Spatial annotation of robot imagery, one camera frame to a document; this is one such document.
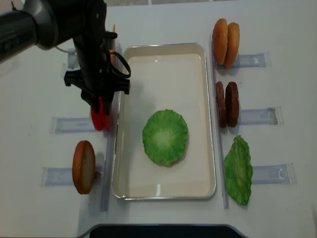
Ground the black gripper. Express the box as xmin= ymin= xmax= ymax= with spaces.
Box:
xmin=64 ymin=37 xmax=131 ymax=115

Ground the red tomato slice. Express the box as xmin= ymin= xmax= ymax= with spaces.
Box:
xmin=90 ymin=97 xmax=109 ymax=131

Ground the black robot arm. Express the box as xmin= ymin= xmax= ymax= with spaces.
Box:
xmin=0 ymin=0 xmax=130 ymax=114

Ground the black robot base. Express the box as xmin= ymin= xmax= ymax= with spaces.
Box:
xmin=83 ymin=225 xmax=245 ymax=238

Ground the clear acrylic tomato holder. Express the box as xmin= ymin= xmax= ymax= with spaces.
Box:
xmin=49 ymin=117 xmax=99 ymax=134

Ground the green lettuce leaf on tray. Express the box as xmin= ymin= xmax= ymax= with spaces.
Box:
xmin=142 ymin=109 xmax=188 ymax=165

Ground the dark brown meat patty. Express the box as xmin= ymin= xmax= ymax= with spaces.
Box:
xmin=215 ymin=81 xmax=226 ymax=128

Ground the green lettuce leaf standing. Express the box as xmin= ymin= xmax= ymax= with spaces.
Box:
xmin=224 ymin=135 xmax=253 ymax=206

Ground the clear acrylic lettuce holder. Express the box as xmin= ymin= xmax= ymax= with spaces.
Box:
xmin=252 ymin=163 xmax=297 ymax=185

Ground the white metal tray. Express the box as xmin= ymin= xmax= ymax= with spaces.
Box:
xmin=112 ymin=43 xmax=216 ymax=200

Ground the bun slice left holder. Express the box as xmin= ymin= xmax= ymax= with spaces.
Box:
xmin=72 ymin=140 xmax=96 ymax=194

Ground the clear acrylic left bun holder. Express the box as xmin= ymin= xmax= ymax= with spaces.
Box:
xmin=41 ymin=166 xmax=106 ymax=187

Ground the clear acrylic bun holder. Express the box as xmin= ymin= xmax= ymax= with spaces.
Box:
xmin=41 ymin=166 xmax=106 ymax=187
xmin=212 ymin=51 xmax=271 ymax=70

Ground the sesame bun top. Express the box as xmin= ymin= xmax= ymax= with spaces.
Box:
xmin=212 ymin=18 xmax=228 ymax=64

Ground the tan bun slice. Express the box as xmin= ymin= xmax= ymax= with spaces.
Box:
xmin=223 ymin=22 xmax=240 ymax=69

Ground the clear acrylic patty holder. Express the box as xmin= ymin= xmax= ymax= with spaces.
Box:
xmin=238 ymin=107 xmax=283 ymax=125

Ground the clear acrylic left rail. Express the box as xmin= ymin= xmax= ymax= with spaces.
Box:
xmin=101 ymin=92 xmax=122 ymax=211

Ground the clear acrylic rail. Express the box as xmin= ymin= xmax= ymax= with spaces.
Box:
xmin=101 ymin=92 xmax=122 ymax=211
xmin=209 ymin=33 xmax=229 ymax=209

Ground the clear acrylic right rail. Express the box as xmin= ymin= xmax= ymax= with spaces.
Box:
xmin=209 ymin=33 xmax=229 ymax=209

